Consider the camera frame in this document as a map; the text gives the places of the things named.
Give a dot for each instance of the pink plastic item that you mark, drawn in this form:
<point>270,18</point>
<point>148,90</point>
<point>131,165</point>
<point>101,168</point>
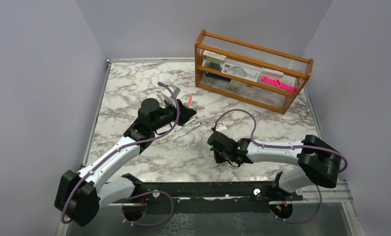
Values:
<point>278,83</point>

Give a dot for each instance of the blue box lower shelf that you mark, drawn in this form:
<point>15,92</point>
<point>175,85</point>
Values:
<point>218,77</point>

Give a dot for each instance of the orange highlighter pen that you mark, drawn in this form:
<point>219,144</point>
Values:
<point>190,100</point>

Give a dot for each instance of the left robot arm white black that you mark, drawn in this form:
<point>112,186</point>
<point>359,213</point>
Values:
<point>137,138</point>

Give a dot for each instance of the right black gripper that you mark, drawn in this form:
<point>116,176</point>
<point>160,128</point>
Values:
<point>217,158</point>

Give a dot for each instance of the wooden orange shelf rack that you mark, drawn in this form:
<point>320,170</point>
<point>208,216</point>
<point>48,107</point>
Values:
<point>297,71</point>

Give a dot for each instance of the white board marker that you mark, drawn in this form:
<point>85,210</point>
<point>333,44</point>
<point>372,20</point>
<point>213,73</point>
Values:
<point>190,130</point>
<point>185,124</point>

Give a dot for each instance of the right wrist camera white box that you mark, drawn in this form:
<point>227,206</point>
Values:
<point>221,127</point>

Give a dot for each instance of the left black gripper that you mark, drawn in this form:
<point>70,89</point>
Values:
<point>185,113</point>

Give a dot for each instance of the white pink flat box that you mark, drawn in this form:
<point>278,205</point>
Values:
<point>272,73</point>

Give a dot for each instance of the white box top shelf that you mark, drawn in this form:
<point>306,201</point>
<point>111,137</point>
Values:
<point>213,57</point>

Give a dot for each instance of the small cream box lower shelf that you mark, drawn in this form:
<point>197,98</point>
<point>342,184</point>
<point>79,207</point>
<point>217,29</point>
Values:
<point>234,85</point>

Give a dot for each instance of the white printed flat package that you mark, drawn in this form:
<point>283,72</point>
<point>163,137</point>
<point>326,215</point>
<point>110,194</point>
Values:
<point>240,70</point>

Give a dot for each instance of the aluminium frame rail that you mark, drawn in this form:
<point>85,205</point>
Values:
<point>124,189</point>

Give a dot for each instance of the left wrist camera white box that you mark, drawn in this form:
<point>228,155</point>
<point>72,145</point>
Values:
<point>170,93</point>

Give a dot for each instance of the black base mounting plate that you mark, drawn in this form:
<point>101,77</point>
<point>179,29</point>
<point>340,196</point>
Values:
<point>206,197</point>

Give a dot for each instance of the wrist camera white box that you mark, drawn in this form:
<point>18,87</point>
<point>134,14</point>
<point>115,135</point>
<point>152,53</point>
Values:
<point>221,127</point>
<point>170,93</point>

